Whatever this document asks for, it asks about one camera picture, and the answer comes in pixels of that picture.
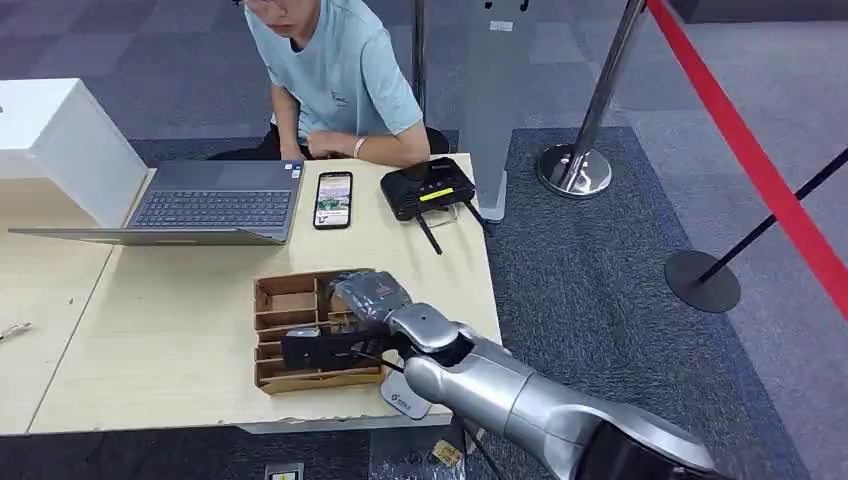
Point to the person's left hand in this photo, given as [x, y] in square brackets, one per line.
[331, 144]

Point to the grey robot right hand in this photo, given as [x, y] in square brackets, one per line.
[374, 295]

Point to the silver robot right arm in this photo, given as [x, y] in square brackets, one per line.
[517, 404]

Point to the black smartphone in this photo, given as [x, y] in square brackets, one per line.
[332, 201]

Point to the person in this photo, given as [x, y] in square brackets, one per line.
[344, 73]

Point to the wooden card box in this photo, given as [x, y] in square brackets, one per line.
[291, 311]

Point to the black router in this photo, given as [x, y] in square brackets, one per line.
[427, 185]

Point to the grey laptop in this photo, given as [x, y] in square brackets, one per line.
[212, 205]

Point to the grey floor stand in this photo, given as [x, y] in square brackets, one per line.
[493, 99]

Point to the tan paper scrap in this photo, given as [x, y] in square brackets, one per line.
[448, 454]

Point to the clear plastic bag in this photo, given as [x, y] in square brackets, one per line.
[411, 467]

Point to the floor power socket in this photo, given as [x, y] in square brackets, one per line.
[285, 472]

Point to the white box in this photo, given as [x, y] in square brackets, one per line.
[60, 132]

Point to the small pale desk object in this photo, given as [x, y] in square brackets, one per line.
[14, 331]

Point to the red barrier belt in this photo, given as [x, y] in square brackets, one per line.
[748, 152]

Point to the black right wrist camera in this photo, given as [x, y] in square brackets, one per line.
[331, 351]

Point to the dark-based stanchion post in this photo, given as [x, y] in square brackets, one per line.
[418, 60]

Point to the chrome stanchion post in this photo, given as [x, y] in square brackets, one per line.
[583, 159]

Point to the black stanchion post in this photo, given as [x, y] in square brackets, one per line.
[702, 281]

